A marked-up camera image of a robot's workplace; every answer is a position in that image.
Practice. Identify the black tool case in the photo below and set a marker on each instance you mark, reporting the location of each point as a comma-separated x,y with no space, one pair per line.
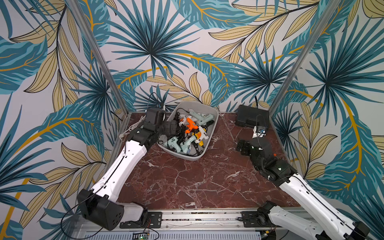
250,117

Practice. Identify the right aluminium frame post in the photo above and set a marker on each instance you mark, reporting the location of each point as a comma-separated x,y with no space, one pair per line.
308,38

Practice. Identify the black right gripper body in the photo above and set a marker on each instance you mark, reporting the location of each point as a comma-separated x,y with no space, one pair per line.
244,147

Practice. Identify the white glue gun orange trigger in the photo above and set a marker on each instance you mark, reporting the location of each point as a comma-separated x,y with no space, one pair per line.
201,134

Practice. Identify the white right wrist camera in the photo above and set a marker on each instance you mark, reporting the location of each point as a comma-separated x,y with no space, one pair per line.
259,132

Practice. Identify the front aluminium rail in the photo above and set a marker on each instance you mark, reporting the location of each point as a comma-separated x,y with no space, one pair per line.
209,224

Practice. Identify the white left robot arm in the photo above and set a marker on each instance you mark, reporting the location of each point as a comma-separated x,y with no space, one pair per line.
99,204

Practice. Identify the aluminium frame post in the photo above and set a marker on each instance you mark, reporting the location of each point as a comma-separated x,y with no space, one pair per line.
89,36
308,38

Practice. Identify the large mint green glue gun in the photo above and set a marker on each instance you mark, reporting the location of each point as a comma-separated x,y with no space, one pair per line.
201,120

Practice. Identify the small mint glue gun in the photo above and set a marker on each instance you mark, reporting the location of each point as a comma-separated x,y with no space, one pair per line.
185,146

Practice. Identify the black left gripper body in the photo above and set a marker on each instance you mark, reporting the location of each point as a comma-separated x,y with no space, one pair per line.
165,128

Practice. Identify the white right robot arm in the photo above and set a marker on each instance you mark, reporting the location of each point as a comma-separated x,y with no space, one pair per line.
328,223

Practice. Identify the left aluminium frame post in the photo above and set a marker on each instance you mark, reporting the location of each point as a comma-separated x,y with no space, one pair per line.
89,36

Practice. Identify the yellow glue gun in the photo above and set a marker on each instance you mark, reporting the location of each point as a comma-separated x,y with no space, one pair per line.
199,142

